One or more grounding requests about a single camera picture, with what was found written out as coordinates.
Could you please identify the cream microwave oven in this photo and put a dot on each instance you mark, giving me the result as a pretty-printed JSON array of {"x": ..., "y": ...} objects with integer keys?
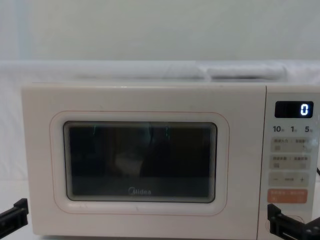
[{"x": 160, "y": 100}]

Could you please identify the microwave control panel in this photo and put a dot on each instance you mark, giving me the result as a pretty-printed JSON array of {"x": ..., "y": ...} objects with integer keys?
[{"x": 291, "y": 135}]

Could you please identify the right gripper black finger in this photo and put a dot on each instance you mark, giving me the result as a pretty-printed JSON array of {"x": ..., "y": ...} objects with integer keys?
[{"x": 277, "y": 225}]

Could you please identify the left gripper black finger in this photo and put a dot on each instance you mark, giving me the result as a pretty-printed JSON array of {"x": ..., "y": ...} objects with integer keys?
[{"x": 20, "y": 212}]

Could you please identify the white curtain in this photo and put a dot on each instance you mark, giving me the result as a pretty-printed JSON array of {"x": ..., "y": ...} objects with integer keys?
[{"x": 150, "y": 27}]

